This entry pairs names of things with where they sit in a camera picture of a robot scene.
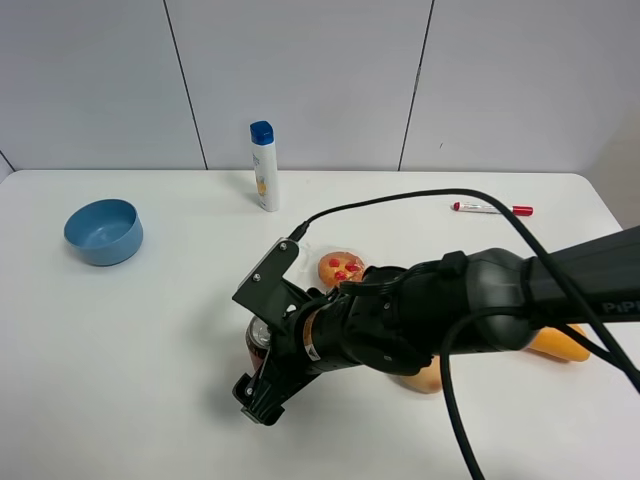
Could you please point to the red white marker pen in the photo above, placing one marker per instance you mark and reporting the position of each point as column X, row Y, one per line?
column 517, row 210

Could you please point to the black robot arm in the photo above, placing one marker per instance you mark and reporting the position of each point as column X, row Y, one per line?
column 394, row 321

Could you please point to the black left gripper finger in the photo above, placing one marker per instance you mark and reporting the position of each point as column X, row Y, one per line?
column 261, row 394

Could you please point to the blue plastic bowl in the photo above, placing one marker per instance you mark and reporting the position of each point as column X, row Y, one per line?
column 104, row 233

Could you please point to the yellow mango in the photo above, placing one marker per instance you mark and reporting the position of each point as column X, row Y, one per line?
column 554, row 344

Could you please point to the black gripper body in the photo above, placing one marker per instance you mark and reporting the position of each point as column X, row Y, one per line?
column 311, row 333

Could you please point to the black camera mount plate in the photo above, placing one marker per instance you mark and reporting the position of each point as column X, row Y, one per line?
column 266, row 293

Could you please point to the white bottle blue cap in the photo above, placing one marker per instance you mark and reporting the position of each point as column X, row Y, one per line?
column 265, row 165

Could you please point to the brown potato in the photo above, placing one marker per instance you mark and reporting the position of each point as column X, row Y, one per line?
column 427, row 381

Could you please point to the red soda can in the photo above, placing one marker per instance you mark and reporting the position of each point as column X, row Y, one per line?
column 257, row 339

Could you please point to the wrapped bun with red bits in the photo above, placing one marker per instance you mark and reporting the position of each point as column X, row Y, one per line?
column 327, row 266

